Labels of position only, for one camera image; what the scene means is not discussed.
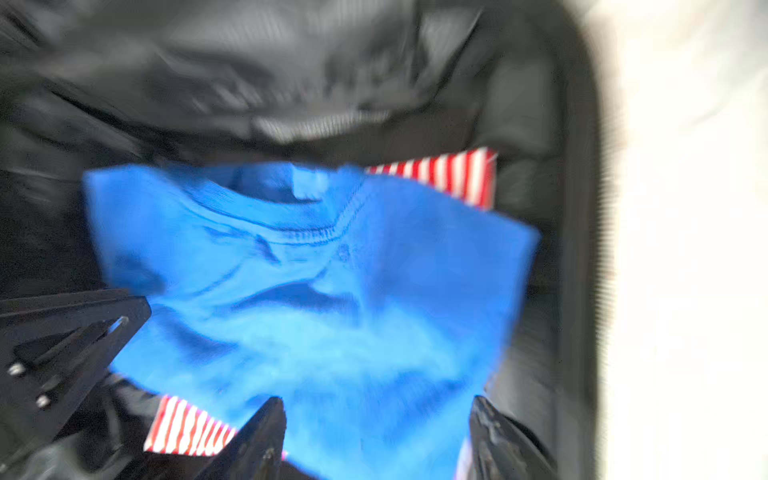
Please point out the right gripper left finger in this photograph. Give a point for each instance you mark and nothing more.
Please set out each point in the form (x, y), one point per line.
(256, 451)

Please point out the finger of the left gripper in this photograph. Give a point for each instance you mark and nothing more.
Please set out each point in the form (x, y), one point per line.
(54, 350)

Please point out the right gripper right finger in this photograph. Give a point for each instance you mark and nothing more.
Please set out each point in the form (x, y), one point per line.
(500, 449)

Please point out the blue t-shirt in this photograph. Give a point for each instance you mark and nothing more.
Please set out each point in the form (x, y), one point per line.
(374, 306)

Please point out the red white striped cloth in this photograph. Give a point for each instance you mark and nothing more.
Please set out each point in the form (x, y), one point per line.
(180, 428)

